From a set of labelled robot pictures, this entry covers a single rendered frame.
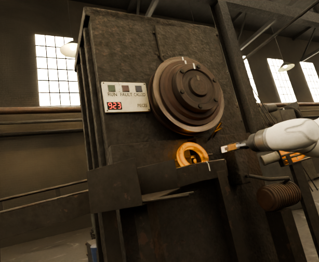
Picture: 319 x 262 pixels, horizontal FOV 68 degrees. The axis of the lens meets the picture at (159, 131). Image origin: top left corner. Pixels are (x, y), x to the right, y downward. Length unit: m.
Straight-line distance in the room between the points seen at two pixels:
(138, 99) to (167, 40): 0.52
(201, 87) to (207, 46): 0.63
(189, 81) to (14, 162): 6.41
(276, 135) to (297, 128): 0.07
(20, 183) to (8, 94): 2.52
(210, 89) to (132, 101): 0.45
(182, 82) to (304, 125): 0.64
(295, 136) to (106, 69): 1.02
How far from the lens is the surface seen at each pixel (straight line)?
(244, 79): 5.92
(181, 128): 1.26
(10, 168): 7.29
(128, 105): 1.33
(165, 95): 1.27
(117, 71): 1.44
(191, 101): 1.25
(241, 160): 1.44
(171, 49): 1.69
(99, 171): 0.79
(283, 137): 0.90
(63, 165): 7.24
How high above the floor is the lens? 0.62
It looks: 14 degrees up
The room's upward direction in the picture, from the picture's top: 11 degrees counter-clockwise
